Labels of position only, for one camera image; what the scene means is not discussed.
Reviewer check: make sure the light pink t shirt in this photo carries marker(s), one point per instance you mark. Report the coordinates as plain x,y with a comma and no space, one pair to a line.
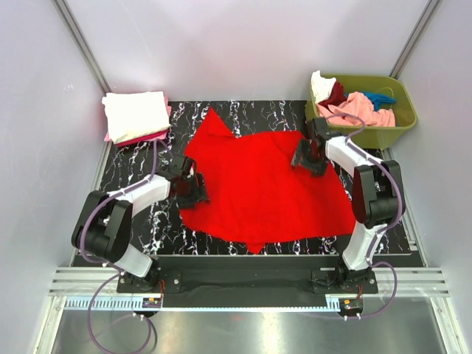
357,109

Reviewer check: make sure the blue t shirt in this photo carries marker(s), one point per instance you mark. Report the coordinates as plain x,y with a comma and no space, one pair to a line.
379,101

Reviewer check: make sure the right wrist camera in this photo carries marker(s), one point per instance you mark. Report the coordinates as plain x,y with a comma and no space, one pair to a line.
317,127

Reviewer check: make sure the olive green plastic bin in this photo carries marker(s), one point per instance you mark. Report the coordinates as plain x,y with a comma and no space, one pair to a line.
372,137

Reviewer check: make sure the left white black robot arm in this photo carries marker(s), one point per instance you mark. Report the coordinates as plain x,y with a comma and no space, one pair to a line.
102,233

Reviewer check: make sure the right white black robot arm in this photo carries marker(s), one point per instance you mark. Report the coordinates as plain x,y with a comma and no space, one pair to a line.
377,194

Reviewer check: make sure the folded pink t shirt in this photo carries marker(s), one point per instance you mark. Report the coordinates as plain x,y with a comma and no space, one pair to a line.
107,137

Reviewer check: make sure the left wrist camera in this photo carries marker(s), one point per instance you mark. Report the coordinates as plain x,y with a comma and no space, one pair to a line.
182,166

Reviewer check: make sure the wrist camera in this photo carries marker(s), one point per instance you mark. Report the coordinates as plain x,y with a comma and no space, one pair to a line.
182,166
317,127

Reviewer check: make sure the folded white t shirt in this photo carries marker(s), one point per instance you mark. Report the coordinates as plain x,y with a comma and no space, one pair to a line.
121,111

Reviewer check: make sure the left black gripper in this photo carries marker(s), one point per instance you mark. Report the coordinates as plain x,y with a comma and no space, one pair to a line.
199,196

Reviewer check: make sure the dark red t shirt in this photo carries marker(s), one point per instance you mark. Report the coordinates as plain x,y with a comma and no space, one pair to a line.
336,97

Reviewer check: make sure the black marbled table mat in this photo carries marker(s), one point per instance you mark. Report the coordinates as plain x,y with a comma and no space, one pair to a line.
159,230

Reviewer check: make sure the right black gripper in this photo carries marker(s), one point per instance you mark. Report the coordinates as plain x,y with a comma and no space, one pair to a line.
318,169

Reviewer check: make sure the aluminium frame rail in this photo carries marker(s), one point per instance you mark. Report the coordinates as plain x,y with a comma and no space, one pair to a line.
427,282

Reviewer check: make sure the white cloth in bin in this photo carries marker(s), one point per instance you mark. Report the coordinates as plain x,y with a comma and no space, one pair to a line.
321,87

